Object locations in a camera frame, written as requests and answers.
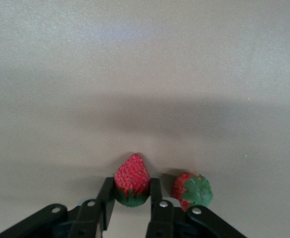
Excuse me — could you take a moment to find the red plastic strawberry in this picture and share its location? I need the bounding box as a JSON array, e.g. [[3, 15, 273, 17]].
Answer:
[[114, 153, 151, 207], [171, 173, 214, 212]]

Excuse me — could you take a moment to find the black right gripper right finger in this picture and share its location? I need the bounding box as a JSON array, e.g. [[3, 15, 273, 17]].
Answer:
[[146, 178, 247, 238]]

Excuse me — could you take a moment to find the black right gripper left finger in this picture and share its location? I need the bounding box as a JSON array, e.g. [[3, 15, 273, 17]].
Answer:
[[0, 177, 116, 238]]

